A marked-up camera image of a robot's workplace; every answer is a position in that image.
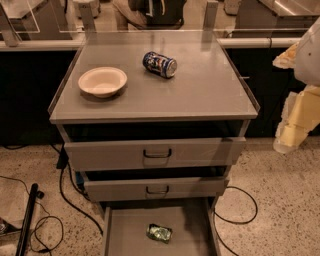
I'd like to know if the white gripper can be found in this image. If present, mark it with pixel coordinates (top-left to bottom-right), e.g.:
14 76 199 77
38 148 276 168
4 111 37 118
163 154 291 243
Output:
272 43 320 154

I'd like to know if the crushed green can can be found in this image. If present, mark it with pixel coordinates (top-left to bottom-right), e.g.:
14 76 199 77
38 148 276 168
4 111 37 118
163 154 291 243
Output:
146 223 173 244

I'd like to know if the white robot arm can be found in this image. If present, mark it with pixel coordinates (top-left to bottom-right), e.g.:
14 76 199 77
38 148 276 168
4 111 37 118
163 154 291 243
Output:
273 18 320 154

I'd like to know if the blue soda can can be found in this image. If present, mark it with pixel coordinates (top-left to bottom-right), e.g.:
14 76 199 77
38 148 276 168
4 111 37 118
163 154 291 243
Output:
142 51 177 79

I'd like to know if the top grey drawer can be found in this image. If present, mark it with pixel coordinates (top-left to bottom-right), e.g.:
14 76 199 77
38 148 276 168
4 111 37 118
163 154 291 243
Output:
58 121 245 171

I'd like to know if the grey drawer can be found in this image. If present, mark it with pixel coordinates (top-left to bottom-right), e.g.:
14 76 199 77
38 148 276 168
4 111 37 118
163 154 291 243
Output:
84 167 228 202
58 121 245 171
101 198 221 256

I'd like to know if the grey drawer cabinet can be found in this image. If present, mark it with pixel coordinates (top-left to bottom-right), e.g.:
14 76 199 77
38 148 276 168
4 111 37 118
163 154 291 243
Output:
47 29 261 256

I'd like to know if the middle grey drawer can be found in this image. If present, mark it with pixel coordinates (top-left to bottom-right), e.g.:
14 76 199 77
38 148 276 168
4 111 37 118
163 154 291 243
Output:
84 167 228 202

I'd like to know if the bottom grey drawer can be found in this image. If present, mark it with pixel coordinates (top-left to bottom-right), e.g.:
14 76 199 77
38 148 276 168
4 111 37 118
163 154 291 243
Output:
101 198 221 256

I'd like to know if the black office chair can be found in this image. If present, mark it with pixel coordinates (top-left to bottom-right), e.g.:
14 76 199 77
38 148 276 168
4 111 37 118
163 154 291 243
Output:
128 0 187 30

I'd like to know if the white bowl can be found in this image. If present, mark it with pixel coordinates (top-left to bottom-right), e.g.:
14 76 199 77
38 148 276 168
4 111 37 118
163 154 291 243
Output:
78 67 127 98

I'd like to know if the clear acrylic barrier panel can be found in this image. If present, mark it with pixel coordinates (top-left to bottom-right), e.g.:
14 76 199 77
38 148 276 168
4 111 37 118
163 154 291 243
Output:
0 0 319 47

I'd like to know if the black pole on floor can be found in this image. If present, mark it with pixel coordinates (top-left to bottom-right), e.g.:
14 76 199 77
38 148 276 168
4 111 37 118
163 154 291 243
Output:
15 183 38 256

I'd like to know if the black cable loop right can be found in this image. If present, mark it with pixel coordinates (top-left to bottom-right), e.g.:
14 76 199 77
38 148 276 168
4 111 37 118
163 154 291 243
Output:
213 185 259 256

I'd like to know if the thick black floor cable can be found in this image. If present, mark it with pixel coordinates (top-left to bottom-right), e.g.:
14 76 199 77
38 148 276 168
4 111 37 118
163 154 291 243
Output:
49 143 104 236

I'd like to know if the thin black floor cable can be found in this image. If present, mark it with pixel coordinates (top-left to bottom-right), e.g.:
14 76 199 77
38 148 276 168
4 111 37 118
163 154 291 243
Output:
0 175 65 256

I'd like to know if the white counter rail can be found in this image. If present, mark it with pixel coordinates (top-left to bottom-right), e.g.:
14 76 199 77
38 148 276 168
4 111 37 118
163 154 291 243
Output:
0 38 299 52

